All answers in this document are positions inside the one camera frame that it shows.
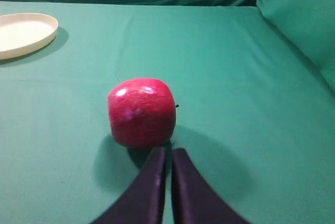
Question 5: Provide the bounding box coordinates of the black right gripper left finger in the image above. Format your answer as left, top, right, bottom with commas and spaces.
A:
93, 147, 166, 223

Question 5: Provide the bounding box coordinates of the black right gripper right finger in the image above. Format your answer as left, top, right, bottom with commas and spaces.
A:
171, 148, 248, 223

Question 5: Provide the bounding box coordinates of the red apple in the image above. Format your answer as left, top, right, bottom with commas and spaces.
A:
107, 77, 176, 148

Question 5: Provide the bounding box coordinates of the pale yellow plate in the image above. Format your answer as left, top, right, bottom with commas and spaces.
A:
1, 13, 59, 60

